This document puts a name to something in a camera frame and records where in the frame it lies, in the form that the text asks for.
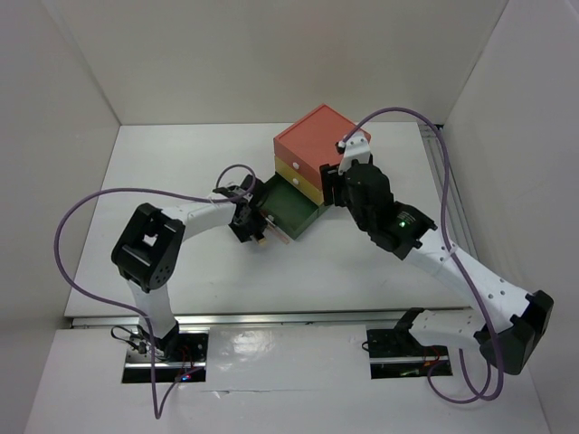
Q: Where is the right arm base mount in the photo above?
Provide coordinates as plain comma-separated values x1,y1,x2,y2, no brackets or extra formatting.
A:
361,329,452,380

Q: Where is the green bottom drawer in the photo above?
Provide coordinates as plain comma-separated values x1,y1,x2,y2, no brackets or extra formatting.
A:
261,174,327,241

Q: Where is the yellow drawer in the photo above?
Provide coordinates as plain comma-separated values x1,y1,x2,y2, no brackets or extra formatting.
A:
274,156,324,206

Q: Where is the red top drawer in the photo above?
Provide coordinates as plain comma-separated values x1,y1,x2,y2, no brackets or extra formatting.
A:
273,104,355,190

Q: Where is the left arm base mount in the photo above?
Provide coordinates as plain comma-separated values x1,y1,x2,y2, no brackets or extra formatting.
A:
110,325,209,384

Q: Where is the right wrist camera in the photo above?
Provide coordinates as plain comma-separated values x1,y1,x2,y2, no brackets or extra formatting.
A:
336,131,371,175

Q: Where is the three-drawer organizer box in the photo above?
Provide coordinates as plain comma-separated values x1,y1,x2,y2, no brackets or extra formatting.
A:
273,102,372,217

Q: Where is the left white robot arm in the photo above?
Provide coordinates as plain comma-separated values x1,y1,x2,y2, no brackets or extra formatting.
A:
111,175,267,361

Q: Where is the pink lip liner pencil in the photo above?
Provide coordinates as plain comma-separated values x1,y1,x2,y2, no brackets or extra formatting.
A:
265,215,290,245

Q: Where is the aluminium rail front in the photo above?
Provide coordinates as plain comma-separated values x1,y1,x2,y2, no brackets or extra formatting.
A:
71,309,408,328

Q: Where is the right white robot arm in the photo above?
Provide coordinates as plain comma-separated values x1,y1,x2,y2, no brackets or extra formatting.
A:
320,164,554,375

